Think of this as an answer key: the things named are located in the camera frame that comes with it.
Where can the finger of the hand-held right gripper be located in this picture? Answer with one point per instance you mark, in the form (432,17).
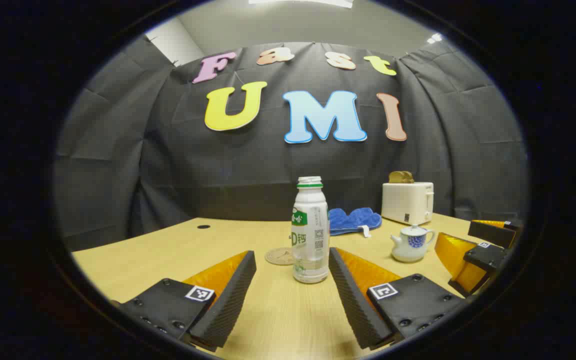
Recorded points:
(493,232)
(488,256)

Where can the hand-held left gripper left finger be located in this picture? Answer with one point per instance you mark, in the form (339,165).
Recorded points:
(233,300)

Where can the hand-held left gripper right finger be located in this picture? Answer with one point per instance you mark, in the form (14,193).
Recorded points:
(353,300)

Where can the round wooden coaster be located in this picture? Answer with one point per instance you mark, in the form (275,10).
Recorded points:
(278,256)

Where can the white teacup lid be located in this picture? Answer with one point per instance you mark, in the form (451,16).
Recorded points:
(414,230)

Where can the white water bottle green label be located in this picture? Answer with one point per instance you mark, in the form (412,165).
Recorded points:
(310,215)

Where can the blue towel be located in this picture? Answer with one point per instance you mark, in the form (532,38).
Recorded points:
(353,220)

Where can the white toaster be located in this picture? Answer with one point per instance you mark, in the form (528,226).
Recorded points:
(405,202)

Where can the brown toast slice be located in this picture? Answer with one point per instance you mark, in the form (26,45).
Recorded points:
(409,177)
(396,177)

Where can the black backdrop cloth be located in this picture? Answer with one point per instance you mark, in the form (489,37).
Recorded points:
(248,170)

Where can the small ceiling light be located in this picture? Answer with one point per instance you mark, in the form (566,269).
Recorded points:
(434,38)

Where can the ceiling light panel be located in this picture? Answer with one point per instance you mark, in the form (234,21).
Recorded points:
(308,2)

